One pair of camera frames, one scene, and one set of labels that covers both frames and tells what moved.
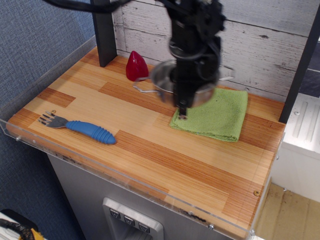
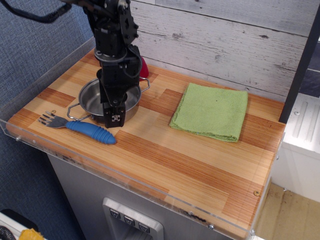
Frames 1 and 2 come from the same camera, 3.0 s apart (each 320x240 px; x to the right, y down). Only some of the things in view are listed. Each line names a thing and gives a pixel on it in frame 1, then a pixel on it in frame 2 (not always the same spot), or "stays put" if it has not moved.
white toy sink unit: (297, 164) stays put
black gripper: (195, 64) to (119, 74)
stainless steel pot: (204, 95) to (90, 104)
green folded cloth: (222, 117) stays put
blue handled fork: (51, 120) stays put
